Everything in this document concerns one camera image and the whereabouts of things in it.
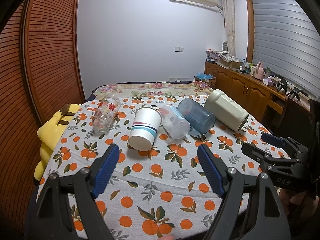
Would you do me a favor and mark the floral bed sheet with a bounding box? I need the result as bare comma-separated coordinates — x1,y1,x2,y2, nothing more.
87,81,213,101

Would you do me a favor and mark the frosted translucent plastic cup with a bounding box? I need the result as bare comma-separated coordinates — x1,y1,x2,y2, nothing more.
158,105,190,140

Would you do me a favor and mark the yellow plush toy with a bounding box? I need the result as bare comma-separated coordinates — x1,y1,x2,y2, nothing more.
34,103,81,181

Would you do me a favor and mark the orange print bed cloth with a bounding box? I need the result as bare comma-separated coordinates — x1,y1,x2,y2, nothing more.
36,94,292,240

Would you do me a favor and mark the cream thermos mug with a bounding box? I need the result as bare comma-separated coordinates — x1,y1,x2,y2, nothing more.
204,89,249,132

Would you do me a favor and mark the blue plastic bag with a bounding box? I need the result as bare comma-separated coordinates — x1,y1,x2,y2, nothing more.
194,72,214,81

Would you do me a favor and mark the wooden side cabinet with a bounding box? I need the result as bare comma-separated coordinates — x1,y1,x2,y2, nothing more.
204,61,310,131

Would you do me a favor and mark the pink kettle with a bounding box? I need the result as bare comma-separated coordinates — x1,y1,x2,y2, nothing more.
253,62,264,80

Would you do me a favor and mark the clear floral glass cup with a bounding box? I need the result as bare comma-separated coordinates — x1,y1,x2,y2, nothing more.
92,95,120,132

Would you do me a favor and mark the blue translucent plastic cup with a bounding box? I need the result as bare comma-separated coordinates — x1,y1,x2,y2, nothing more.
177,98,216,134

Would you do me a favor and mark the white wall switch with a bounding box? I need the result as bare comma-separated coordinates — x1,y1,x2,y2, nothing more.
174,47,184,53

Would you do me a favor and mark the beige curtain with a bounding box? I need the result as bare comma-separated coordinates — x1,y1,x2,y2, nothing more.
221,0,236,56

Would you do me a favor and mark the grey window blind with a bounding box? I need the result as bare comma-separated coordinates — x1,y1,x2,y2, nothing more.
252,0,319,97

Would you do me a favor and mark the brown louvered wardrobe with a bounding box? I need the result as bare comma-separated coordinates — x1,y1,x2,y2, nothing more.
1,0,85,239

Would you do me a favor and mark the white striped paper cup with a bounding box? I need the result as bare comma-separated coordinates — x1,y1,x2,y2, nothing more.
128,107,162,151

